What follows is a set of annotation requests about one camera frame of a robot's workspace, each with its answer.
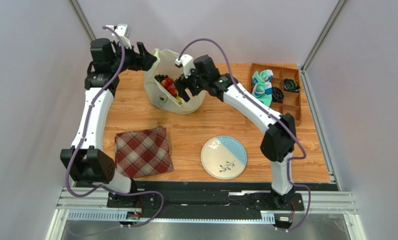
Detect aluminium frame rail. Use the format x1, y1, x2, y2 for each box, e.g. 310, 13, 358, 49
46, 181, 366, 240

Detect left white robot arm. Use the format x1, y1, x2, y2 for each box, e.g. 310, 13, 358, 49
60, 38, 157, 196

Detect dark fake grapes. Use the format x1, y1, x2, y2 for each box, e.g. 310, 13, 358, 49
154, 74, 169, 83

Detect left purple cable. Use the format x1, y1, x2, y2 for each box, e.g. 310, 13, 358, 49
64, 25, 165, 229

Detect blue and cream plate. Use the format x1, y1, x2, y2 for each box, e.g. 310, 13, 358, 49
200, 135, 248, 180

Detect red fake strawberry bunch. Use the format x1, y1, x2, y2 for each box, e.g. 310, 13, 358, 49
160, 77, 178, 97

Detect red plaid cloth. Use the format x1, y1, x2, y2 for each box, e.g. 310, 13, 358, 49
114, 126, 174, 179

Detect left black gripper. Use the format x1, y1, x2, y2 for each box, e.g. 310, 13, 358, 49
109, 40, 157, 75

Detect wrist white camera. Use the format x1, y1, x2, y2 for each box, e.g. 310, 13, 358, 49
106, 23, 133, 49
174, 54, 196, 78

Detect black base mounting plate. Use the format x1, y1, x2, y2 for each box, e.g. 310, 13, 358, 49
103, 181, 308, 221

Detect yellow fake banana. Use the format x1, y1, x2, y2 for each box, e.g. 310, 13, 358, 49
175, 95, 183, 103

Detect brown wooden organizer tray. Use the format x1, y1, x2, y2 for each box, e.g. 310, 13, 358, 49
247, 63, 302, 126

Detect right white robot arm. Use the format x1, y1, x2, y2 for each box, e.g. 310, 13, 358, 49
174, 54, 296, 208

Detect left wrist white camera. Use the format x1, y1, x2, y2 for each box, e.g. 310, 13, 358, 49
106, 23, 133, 49

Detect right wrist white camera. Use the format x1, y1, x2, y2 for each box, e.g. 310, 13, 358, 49
174, 54, 196, 78

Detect black green coiled cable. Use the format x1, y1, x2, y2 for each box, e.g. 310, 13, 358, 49
283, 78, 301, 93

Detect white plastic bag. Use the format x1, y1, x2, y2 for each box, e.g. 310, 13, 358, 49
143, 48, 206, 115

